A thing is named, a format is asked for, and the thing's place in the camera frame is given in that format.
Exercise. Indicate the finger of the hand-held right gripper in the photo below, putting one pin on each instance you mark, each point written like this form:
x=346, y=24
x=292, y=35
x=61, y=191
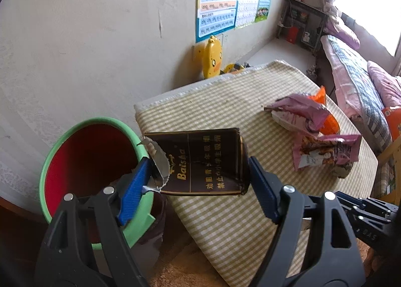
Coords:
x=354, y=201

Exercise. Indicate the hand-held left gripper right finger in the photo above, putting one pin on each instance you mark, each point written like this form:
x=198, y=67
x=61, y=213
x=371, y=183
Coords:
x=263, y=186

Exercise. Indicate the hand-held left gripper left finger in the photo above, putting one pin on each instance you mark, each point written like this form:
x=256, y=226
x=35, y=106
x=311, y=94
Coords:
x=134, y=193

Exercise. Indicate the pink snack packet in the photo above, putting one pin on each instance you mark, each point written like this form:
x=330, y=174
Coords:
x=325, y=152

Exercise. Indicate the green rimmed red trash bin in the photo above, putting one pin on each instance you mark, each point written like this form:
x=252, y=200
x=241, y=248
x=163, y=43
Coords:
x=87, y=155

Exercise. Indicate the dark cigarette box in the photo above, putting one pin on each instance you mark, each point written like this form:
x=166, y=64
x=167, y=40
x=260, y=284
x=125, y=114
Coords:
x=203, y=161

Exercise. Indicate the tan fuzzy cloth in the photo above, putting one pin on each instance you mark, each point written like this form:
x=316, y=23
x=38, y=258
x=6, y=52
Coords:
x=376, y=262

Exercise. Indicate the dark plastic bag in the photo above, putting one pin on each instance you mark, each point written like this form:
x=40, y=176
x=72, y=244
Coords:
x=153, y=227

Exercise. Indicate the wooden chair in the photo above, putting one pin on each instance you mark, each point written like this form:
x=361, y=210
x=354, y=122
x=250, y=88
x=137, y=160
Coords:
x=388, y=152

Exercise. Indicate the orange snack packet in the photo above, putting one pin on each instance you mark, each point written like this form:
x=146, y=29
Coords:
x=332, y=124

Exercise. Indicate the purple snack packet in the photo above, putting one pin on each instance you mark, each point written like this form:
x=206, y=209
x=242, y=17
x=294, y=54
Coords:
x=300, y=108

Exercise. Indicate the checked table mat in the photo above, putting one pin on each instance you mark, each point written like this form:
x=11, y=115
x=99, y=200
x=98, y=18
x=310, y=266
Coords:
x=219, y=111

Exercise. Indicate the pink pillow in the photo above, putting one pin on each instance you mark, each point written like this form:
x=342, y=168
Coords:
x=387, y=83

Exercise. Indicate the yellow toy vehicle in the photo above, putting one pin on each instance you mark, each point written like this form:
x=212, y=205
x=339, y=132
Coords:
x=233, y=68

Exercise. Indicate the pair of shoes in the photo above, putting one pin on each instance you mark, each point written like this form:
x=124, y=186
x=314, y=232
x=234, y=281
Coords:
x=313, y=70

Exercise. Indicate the bed with patchwork quilt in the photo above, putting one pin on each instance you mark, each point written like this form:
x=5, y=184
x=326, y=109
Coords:
x=351, y=70

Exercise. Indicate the yellow duck toy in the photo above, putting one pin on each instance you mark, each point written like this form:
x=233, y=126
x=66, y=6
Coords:
x=213, y=58

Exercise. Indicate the red bag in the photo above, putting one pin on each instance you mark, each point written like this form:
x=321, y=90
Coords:
x=293, y=34

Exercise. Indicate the purple pillow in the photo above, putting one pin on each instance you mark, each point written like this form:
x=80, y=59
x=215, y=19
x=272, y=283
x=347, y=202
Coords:
x=344, y=33

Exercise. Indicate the dark metal shelf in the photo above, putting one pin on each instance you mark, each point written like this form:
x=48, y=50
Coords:
x=300, y=2

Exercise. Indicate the beige cloth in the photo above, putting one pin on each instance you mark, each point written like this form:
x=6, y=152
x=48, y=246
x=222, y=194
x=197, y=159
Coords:
x=331, y=9

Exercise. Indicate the white wall socket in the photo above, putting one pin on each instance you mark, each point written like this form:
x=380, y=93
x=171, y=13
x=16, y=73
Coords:
x=224, y=39

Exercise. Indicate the blue letter wall poster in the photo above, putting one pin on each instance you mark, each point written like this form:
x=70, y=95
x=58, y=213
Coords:
x=216, y=8

